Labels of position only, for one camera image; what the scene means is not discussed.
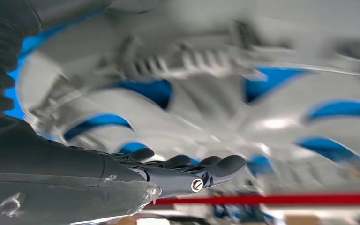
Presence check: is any red barrier belt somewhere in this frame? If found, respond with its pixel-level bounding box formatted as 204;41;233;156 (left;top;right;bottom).
147;194;360;207

